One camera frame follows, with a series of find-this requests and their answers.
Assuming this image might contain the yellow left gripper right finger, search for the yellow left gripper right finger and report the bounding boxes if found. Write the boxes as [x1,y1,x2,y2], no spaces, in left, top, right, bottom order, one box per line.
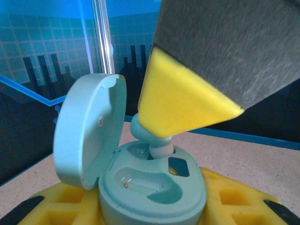
[200,166,299,225]

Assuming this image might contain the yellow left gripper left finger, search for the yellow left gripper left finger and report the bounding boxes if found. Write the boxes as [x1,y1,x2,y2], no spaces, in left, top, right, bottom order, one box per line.
[4,182,105,225]

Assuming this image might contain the teal wireless earbud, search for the teal wireless earbud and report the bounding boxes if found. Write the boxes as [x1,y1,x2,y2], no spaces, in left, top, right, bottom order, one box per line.
[130,113,174,159]

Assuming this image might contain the teal earbud charging case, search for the teal earbud charging case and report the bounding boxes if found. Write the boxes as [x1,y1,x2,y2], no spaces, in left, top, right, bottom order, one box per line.
[53,73,207,225]

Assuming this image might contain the aluminium frame post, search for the aluminium frame post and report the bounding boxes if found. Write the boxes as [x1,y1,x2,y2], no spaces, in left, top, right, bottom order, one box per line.
[91,0,116,76]

